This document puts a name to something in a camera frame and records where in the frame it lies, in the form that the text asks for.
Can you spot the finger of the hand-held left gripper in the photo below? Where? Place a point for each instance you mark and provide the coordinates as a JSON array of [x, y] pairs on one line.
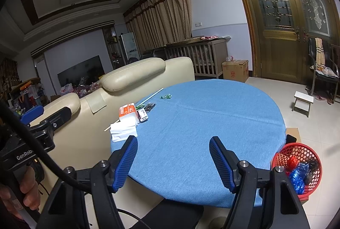
[[58, 116], [33, 113]]

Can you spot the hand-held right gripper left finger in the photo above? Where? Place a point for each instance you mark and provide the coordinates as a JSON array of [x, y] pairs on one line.
[[124, 165]]

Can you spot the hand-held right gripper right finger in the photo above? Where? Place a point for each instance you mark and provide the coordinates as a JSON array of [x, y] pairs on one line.
[[221, 165]]

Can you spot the red plastic basket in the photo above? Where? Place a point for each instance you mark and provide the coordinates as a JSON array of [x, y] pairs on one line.
[[281, 157]]

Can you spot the red plastic bag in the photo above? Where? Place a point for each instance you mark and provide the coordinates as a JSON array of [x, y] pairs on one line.
[[292, 162]]

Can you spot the blue plastic bag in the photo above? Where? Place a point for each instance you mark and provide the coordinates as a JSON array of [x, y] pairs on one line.
[[297, 178]]

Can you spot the black plastic bag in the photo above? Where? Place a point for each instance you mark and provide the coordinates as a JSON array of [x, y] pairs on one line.
[[312, 165]]

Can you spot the person's left hand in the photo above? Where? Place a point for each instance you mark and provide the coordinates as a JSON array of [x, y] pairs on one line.
[[29, 191]]

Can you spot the cluttered storage shelf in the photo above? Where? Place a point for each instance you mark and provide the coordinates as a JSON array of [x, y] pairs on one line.
[[29, 90]]

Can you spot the white tissue paper pile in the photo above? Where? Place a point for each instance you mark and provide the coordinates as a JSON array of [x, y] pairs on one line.
[[122, 132]]

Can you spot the pile of colourful packets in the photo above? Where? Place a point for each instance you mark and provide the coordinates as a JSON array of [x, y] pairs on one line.
[[85, 88]]

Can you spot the blue tablecloth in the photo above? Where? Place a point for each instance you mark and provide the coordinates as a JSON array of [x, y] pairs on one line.
[[199, 125]]

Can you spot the black flat television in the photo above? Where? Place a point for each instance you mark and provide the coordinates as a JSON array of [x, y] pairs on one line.
[[79, 72]]

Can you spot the small white cigarette box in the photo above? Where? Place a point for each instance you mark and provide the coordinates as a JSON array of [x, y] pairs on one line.
[[142, 115]]

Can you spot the orange white tissue pack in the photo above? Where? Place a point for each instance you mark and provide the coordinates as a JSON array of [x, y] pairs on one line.
[[127, 109]]

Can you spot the green candy wrapper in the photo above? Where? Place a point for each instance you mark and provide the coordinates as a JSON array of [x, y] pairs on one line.
[[140, 106], [166, 96]]

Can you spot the dark crumpled wrapper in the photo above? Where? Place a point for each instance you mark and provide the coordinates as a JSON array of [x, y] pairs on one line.
[[150, 106]]

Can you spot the black padded chair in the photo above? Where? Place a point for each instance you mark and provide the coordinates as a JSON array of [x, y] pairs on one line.
[[172, 214]]

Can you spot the thin white stick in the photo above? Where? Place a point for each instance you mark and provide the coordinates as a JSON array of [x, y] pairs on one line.
[[154, 94]]

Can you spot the flat brown cardboard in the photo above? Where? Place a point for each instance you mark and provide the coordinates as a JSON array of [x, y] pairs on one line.
[[297, 133]]

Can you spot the cream leather sofa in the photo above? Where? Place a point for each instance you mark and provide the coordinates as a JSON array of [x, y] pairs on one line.
[[132, 72]]

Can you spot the glass display cabinet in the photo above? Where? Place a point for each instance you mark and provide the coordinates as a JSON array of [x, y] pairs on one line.
[[111, 45]]

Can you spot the cardboard box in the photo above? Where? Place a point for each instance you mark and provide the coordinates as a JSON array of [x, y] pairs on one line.
[[236, 72]]

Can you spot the white standing air conditioner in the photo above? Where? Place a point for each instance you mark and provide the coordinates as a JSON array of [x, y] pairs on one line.
[[130, 45]]

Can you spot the pink white plastic bag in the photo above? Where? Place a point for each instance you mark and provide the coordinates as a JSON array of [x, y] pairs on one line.
[[229, 59]]

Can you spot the wooden crib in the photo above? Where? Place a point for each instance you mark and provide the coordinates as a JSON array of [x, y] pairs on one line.
[[209, 59]]

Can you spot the small white stool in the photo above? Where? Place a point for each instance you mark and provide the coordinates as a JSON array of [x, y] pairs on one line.
[[304, 96]]

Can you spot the dark leather armchair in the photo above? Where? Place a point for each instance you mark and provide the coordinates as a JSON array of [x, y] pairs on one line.
[[154, 55]]

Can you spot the pink slippers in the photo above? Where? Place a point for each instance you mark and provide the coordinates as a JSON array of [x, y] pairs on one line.
[[320, 97]]

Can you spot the wooden double door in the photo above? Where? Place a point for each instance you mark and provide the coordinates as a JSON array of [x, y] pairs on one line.
[[276, 53]]

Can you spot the clear plastic bag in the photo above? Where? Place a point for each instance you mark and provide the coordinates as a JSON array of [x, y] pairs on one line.
[[328, 72]]

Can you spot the beige curtains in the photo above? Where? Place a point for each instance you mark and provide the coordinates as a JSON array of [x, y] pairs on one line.
[[164, 19]]

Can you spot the black metal chair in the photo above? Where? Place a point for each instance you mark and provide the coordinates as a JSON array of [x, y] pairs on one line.
[[313, 51]]

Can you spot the striped cloth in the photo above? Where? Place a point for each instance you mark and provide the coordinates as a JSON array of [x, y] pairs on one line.
[[319, 53]]

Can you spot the white wall switch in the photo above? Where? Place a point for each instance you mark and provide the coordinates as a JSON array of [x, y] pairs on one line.
[[198, 24]]

